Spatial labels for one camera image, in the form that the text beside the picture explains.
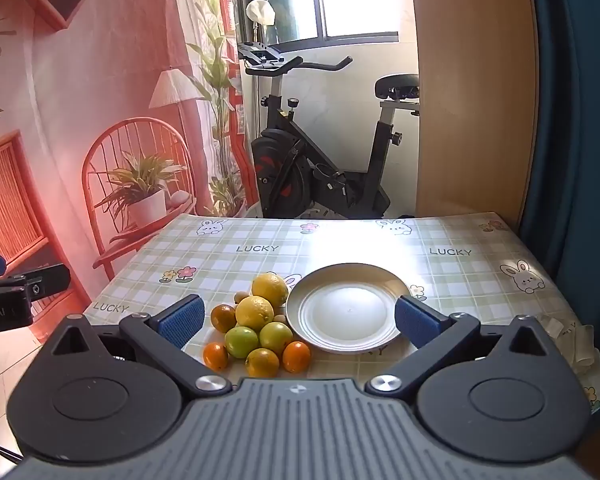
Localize clear plastic cups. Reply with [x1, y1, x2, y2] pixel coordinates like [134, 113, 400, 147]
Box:
[540, 316, 600, 371]

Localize printed room scene backdrop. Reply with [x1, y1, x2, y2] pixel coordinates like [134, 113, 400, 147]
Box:
[0, 0, 261, 351]

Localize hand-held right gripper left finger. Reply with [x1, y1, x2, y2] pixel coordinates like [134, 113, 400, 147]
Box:
[47, 294, 233, 397]

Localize greenish orange tangerine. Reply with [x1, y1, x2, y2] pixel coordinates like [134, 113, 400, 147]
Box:
[245, 348, 280, 379]
[210, 304, 238, 334]

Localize dark teal curtain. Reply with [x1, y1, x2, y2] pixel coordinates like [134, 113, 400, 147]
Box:
[517, 0, 600, 341]

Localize green jujube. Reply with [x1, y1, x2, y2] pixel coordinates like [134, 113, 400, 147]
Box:
[259, 321, 294, 356]
[224, 326, 259, 359]

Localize white rounded cap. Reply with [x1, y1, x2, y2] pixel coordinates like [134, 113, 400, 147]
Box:
[245, 0, 277, 27]

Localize green checked rabbit tablecloth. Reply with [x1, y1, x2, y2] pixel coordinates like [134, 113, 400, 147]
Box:
[87, 212, 600, 411]

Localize cream round plate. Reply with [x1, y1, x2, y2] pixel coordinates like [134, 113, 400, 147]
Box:
[286, 264, 415, 356]

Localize small bright orange tangerine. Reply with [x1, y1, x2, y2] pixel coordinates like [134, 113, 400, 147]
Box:
[203, 342, 229, 372]
[282, 341, 312, 374]

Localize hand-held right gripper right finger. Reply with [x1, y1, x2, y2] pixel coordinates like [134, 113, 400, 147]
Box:
[365, 294, 556, 397]

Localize yellow lemon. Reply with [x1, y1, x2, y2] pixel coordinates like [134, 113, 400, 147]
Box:
[235, 295, 275, 332]
[251, 272, 289, 307]

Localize brown cardboard panel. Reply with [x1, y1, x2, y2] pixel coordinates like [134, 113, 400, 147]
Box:
[407, 0, 540, 233]

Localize black exercise bike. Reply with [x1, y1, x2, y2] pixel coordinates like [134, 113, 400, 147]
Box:
[237, 42, 422, 220]

